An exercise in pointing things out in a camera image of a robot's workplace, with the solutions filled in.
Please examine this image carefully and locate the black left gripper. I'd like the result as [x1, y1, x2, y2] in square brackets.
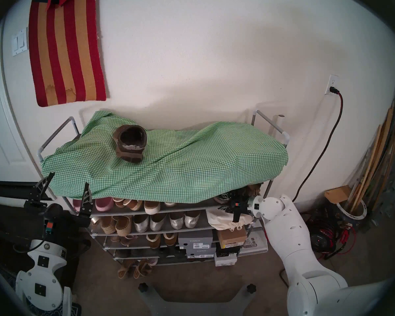
[24, 172, 93, 242]

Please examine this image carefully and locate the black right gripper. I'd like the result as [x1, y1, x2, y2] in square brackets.
[230, 194, 252, 222]

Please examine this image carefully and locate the brown fur-lined slipper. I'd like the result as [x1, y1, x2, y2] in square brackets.
[213, 192, 234, 205]
[113, 124, 147, 164]

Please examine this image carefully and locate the brown cardboard shoe box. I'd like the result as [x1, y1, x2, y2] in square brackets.
[217, 227, 248, 247]

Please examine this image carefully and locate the black shoe box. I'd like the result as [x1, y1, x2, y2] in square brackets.
[216, 242, 241, 257]

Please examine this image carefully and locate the silver flat shoe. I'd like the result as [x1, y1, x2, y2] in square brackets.
[184, 210, 201, 228]
[133, 214, 150, 232]
[170, 212, 185, 229]
[150, 213, 167, 231]

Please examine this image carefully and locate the woven espadrille shoe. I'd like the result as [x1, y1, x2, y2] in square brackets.
[115, 215, 132, 236]
[91, 216, 117, 234]

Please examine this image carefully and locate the grey Vionic shoe box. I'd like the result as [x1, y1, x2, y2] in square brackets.
[185, 247, 217, 259]
[178, 229, 214, 249]

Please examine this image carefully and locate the white shoe box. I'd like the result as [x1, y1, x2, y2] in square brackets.
[214, 252, 238, 267]

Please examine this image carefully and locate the brown pink shoe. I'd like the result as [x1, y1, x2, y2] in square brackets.
[110, 236, 137, 247]

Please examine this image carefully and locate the dark shoe pair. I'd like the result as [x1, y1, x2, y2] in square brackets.
[158, 246, 185, 258]

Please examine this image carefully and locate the grey metal shoe rack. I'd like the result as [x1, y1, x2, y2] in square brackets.
[38, 110, 291, 266]

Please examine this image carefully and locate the white flat labelled box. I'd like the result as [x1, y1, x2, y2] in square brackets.
[242, 226, 269, 253]

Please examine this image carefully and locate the black low cabinet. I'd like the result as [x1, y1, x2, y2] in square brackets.
[0, 203, 92, 286]

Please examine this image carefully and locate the green gingham cloth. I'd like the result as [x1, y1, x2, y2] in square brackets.
[40, 110, 289, 204]

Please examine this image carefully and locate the white panel door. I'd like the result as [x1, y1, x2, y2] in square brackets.
[0, 39, 32, 183]

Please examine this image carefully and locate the tan braided sandal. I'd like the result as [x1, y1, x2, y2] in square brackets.
[133, 259, 153, 279]
[118, 259, 135, 279]

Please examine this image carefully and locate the small cardboard box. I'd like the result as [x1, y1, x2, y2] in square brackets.
[325, 185, 352, 204]

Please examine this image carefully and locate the white blue ceramic pot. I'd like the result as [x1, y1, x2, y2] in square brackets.
[336, 200, 368, 232]

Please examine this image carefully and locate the red tan striped flag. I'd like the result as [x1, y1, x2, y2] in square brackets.
[29, 0, 107, 107]

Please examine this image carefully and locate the light wooden board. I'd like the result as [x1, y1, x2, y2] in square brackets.
[349, 108, 395, 210]

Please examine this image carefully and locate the white drawstring cloth bag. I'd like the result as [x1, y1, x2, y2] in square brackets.
[206, 207, 254, 232]

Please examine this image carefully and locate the black red cable reel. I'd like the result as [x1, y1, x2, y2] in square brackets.
[309, 228, 336, 253]

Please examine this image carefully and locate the grey robot base frame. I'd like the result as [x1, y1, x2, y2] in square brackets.
[139, 287, 255, 316]

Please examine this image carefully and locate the red power cord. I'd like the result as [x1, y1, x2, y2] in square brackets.
[292, 87, 357, 261]

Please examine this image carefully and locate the white wall outlet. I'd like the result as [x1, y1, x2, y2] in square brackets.
[325, 74, 339, 96]

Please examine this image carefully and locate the white light switch plate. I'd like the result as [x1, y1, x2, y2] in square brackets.
[12, 28, 29, 56]

